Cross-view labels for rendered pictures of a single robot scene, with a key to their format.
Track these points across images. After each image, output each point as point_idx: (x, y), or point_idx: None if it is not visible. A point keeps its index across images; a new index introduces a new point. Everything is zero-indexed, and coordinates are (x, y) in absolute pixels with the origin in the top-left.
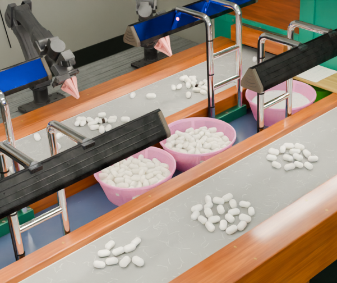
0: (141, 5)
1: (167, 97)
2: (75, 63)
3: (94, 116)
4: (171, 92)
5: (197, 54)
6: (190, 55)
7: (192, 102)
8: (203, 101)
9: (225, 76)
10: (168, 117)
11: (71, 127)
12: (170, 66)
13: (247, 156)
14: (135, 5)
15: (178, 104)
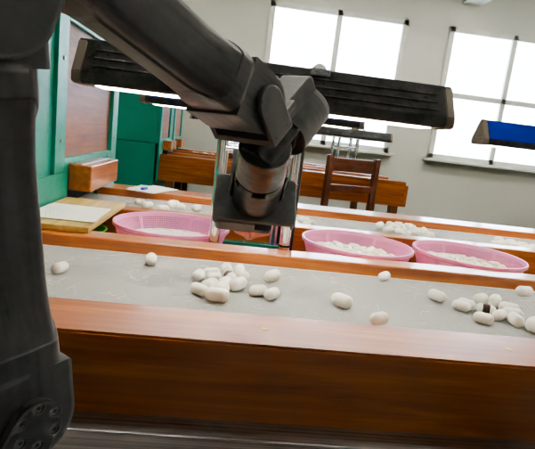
0: (313, 88)
1: (307, 295)
2: None
3: (500, 330)
4: (283, 297)
5: (64, 300)
6: (78, 306)
7: (281, 275)
8: (281, 253)
9: (135, 273)
10: (365, 262)
11: None
12: (197, 310)
13: None
14: (285, 104)
15: (309, 281)
